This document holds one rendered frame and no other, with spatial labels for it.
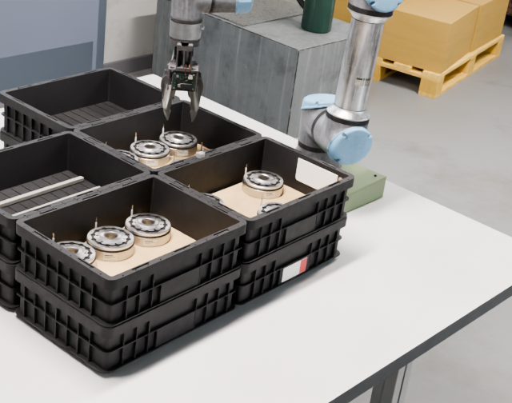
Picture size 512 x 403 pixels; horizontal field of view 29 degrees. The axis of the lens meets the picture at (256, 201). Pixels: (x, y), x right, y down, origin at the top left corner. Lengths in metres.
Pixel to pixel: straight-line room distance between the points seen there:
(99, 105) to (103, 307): 1.11
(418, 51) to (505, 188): 1.32
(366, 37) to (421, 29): 3.37
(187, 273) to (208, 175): 0.45
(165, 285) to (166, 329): 0.11
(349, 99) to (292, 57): 2.29
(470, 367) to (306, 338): 1.39
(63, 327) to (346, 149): 0.94
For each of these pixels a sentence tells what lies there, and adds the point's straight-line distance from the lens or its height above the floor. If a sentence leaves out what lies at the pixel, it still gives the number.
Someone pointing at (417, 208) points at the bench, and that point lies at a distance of 2.90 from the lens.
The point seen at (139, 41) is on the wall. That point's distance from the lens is 5.72.
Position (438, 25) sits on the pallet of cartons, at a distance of 5.89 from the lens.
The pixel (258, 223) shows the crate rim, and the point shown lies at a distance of 2.19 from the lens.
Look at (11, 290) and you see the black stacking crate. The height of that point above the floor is 0.75.
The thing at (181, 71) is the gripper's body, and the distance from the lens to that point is 2.39.
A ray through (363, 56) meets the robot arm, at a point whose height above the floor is 1.17.
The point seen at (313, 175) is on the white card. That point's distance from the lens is 2.52.
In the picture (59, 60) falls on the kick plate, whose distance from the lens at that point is 5.31.
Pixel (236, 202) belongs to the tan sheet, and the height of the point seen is 0.83.
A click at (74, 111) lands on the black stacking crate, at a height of 0.83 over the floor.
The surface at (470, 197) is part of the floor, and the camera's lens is 4.78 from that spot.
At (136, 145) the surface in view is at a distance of 2.64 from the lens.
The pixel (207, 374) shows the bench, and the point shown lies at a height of 0.70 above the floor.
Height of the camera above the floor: 1.93
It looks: 26 degrees down
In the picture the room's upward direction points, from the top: 8 degrees clockwise
